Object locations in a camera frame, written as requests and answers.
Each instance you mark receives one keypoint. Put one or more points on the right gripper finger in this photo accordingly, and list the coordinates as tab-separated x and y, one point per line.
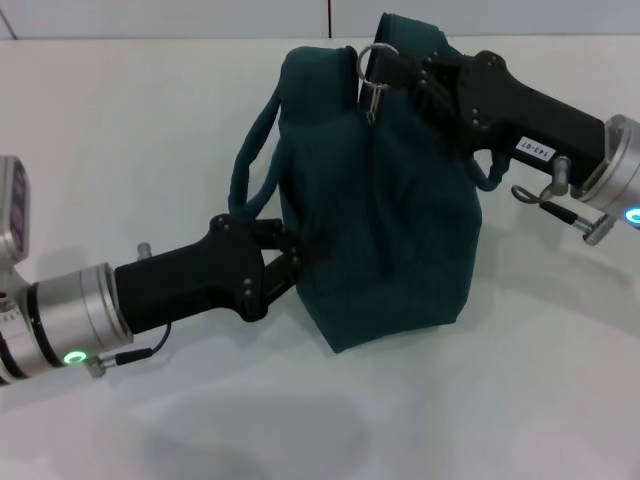
437	107
415	67

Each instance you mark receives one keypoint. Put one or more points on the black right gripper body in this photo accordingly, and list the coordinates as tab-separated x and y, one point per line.
525	120

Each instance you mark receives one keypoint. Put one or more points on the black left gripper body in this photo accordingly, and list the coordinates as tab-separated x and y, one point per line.
190	280

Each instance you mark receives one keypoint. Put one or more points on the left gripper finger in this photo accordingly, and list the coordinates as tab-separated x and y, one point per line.
300	240
282	277

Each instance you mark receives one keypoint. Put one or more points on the dark teal insulated lunch bag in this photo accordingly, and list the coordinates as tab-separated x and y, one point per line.
390	225

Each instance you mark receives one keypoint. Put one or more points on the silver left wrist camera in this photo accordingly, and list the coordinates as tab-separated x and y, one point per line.
12	215

